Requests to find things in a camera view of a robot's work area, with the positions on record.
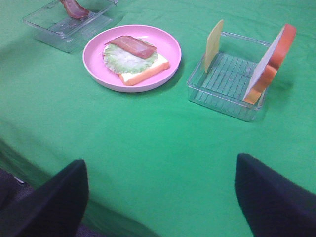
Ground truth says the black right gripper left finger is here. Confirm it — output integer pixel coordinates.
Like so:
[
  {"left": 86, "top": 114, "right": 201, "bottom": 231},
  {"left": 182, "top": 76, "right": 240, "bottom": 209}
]
[{"left": 0, "top": 159, "right": 89, "bottom": 237}]

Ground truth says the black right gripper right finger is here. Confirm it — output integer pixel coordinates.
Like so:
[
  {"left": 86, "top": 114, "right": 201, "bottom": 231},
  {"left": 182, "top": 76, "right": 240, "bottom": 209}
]
[{"left": 235, "top": 153, "right": 316, "bottom": 237}]

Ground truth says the green lettuce leaf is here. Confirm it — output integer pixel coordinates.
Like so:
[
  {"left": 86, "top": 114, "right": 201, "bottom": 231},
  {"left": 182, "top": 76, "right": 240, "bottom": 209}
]
[{"left": 102, "top": 39, "right": 158, "bottom": 74}]

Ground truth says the yellow cheese slice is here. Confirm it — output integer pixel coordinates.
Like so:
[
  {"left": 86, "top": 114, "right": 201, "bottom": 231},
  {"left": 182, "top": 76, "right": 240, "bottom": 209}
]
[{"left": 204, "top": 19, "right": 224, "bottom": 73}]

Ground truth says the bread slice from tray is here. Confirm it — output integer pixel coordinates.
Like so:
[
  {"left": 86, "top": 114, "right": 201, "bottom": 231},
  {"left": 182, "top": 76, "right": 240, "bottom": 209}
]
[{"left": 109, "top": 52, "right": 170, "bottom": 86}]

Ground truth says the bacon strip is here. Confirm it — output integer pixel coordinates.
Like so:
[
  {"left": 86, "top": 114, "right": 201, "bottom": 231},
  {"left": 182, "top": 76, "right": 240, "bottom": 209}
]
[
  {"left": 60, "top": 0, "right": 89, "bottom": 19},
  {"left": 106, "top": 35, "right": 157, "bottom": 59}
]

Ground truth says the right clear plastic tray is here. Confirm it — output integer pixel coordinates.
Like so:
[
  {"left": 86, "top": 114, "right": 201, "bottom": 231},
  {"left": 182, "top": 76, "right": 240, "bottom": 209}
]
[{"left": 187, "top": 32, "right": 271, "bottom": 122}]

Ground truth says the clear plastic tray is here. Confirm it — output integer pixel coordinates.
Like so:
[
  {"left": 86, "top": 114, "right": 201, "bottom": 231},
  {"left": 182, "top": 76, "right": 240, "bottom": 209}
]
[
  {"left": 187, "top": 32, "right": 271, "bottom": 122},
  {"left": 23, "top": 0, "right": 118, "bottom": 53}
]

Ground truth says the bread slice in right tray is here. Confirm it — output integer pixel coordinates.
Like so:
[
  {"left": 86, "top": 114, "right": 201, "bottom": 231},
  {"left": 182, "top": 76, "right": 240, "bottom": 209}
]
[{"left": 243, "top": 24, "right": 297, "bottom": 104}]

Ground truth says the left clear plastic tray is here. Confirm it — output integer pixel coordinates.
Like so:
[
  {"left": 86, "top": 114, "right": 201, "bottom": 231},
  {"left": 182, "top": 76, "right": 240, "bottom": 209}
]
[{"left": 23, "top": 0, "right": 118, "bottom": 53}]

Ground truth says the pink round plate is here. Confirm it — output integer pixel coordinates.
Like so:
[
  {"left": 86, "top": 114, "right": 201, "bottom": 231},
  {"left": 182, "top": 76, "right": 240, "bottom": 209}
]
[{"left": 82, "top": 24, "right": 182, "bottom": 93}]

